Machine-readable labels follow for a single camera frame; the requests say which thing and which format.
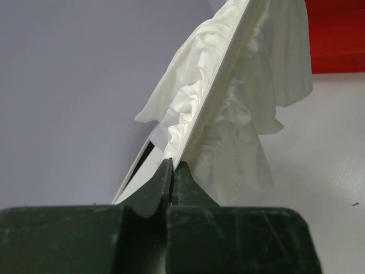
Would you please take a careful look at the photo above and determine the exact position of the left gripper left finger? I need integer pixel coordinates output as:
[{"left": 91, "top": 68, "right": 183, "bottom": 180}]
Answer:
[{"left": 1, "top": 160, "right": 173, "bottom": 273}]

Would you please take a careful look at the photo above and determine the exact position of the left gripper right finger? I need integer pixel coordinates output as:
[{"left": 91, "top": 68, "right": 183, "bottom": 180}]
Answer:
[{"left": 167, "top": 162, "right": 322, "bottom": 273}]

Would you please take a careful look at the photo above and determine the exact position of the red plastic tray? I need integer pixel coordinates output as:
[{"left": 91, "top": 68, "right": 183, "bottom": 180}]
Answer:
[{"left": 306, "top": 0, "right": 364, "bottom": 74}]

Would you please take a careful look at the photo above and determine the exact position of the white skirt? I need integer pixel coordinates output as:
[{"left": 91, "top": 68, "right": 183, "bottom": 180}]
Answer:
[{"left": 136, "top": 1, "right": 313, "bottom": 206}]

